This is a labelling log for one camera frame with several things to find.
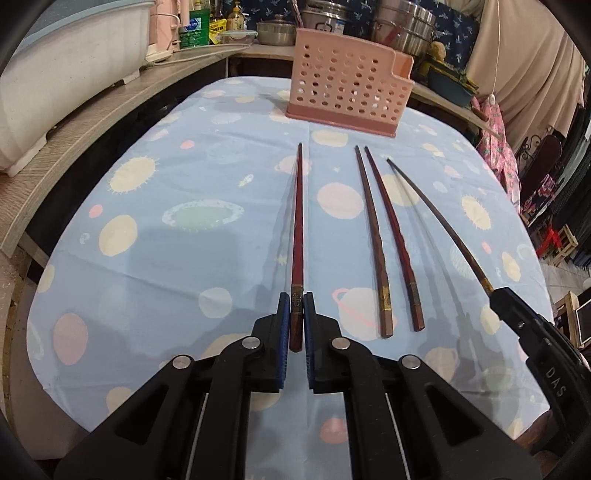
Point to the beige curtain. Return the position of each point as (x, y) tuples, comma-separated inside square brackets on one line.
[(525, 58)]

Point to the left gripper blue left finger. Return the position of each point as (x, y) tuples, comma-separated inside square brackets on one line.
[(189, 420)]

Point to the clear lidded food container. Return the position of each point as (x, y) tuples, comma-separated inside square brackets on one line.
[(245, 37)]

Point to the small steel lidded pot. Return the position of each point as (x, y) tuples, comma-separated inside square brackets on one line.
[(276, 32)]

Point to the pink floral cloth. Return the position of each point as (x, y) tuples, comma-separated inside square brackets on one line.
[(496, 151)]

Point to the large steel steamer pot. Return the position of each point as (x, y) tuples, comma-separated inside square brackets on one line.
[(419, 26)]

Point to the red plastic stool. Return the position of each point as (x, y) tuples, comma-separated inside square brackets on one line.
[(559, 244)]

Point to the bright red chopstick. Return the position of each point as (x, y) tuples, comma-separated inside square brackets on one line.
[(392, 33)]

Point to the white dish drainer tub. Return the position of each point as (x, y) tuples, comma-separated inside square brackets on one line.
[(74, 51)]

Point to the maroon chopstick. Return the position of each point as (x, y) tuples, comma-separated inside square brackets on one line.
[(408, 272)]

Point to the dark blue plastic basin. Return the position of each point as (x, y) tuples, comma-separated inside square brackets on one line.
[(451, 86)]

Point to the yellow bottle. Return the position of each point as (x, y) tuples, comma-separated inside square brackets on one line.
[(235, 20)]

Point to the steel rice cooker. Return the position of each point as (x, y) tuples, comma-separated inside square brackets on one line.
[(325, 16)]

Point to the pink electric kettle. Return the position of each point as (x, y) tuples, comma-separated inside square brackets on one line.
[(166, 18)]

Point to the wooden counter shelf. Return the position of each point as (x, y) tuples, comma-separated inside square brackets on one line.
[(22, 194)]

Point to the pink perforated utensil holder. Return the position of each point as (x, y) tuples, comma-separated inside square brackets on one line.
[(347, 82)]

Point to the brown chopstick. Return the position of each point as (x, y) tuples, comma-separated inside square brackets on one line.
[(462, 247), (384, 295)]

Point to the navy leaf pattern cloth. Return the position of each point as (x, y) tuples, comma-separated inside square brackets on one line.
[(457, 31)]

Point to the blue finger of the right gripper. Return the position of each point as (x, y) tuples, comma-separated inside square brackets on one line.
[(517, 314)]

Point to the blue planet pattern tablecloth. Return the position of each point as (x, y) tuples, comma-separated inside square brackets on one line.
[(185, 241)]

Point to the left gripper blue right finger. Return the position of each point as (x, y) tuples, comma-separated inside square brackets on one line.
[(404, 421)]

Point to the green box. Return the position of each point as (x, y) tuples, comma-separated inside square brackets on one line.
[(196, 33)]

